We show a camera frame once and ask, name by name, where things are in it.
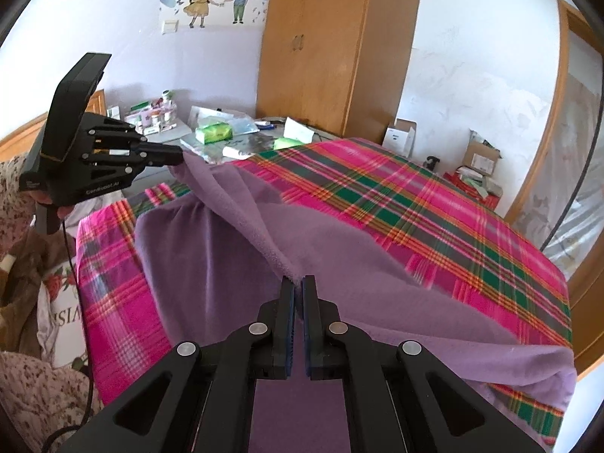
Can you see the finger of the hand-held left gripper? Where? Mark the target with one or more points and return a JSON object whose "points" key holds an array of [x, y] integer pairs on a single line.
{"points": [[163, 155]]}

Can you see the rose print pillow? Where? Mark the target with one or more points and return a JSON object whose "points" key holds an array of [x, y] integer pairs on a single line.
{"points": [[59, 311]]}

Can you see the wooden wardrobe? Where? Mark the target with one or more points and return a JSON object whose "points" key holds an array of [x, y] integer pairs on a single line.
{"points": [[330, 47]]}

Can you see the white paper carton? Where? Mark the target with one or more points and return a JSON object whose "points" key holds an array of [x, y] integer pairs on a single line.
{"points": [[297, 128]]}

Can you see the cluster of small cosmetic boxes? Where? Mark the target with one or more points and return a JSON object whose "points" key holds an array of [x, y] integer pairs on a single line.
{"points": [[146, 115]]}

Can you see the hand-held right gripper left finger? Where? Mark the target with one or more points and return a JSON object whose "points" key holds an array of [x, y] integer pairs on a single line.
{"points": [[288, 339]]}

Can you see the small white cardboard box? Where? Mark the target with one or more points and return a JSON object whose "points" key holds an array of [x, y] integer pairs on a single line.
{"points": [[398, 137]]}

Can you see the grey nightstand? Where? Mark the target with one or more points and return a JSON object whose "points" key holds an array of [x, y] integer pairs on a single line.
{"points": [[160, 144]]}

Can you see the green tissue pack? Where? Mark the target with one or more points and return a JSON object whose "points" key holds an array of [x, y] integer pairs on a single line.
{"points": [[289, 144], [214, 133]]}

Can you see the white wall socket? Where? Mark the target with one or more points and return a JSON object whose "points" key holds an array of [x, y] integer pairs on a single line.
{"points": [[170, 26]]}

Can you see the printed plastic door curtain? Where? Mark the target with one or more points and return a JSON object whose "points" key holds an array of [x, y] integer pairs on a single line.
{"points": [[571, 151]]}

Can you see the wooden door frame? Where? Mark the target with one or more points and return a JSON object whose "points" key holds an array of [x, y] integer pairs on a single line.
{"points": [[542, 104]]}

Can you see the white flat box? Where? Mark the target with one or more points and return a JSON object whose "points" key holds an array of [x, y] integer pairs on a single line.
{"points": [[236, 152]]}

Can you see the blue plastic pack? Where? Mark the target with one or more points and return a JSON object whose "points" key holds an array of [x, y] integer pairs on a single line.
{"points": [[222, 117]]}

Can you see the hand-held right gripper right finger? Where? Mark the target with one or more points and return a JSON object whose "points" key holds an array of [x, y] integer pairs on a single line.
{"points": [[309, 339]]}

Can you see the brown cardboard box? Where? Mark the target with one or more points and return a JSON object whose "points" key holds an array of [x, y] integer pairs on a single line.
{"points": [[483, 153]]}

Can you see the purple fleece pants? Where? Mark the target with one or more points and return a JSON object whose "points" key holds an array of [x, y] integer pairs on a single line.
{"points": [[377, 302]]}

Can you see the patterned side table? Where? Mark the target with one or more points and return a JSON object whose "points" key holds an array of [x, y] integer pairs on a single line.
{"points": [[259, 144]]}

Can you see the wooden headboard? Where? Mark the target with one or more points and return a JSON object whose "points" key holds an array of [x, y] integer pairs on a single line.
{"points": [[19, 141]]}

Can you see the person's left hand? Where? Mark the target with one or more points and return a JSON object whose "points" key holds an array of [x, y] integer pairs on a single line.
{"points": [[63, 211]]}

